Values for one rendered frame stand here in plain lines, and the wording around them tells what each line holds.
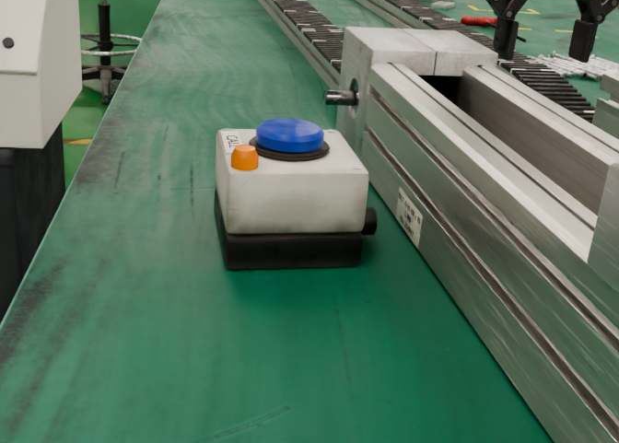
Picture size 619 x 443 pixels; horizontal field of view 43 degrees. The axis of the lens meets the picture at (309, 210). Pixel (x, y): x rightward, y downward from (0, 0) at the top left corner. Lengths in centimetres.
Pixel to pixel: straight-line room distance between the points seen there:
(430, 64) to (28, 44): 30
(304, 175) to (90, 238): 14
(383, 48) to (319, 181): 19
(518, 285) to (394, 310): 8
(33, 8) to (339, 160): 30
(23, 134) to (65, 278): 22
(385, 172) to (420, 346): 18
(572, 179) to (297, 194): 16
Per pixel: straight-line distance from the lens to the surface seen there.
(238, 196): 43
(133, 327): 40
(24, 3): 65
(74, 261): 46
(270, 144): 44
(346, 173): 43
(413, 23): 118
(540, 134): 50
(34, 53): 63
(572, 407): 33
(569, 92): 84
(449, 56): 60
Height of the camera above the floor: 99
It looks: 23 degrees down
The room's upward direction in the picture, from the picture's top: 4 degrees clockwise
